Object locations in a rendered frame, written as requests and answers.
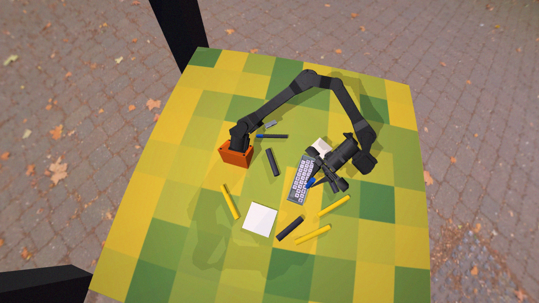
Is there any blue and white stylus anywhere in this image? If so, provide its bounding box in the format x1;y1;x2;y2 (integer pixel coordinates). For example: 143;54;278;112
305;177;316;189

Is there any white square pad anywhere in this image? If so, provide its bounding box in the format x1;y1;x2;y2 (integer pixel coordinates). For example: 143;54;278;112
312;137;332;159

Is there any keyboard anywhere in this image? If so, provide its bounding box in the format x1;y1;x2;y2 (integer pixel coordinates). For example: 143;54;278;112
286;154;316;206

